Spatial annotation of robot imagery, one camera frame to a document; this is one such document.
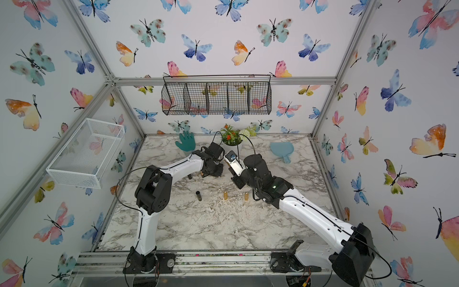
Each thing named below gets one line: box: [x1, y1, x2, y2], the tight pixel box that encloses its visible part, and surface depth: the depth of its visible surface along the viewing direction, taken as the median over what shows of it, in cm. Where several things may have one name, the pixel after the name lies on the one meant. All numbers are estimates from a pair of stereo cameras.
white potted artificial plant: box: [219, 123, 257, 151], surface depth 102 cm
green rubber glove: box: [175, 130, 197, 152], surface depth 120 cm
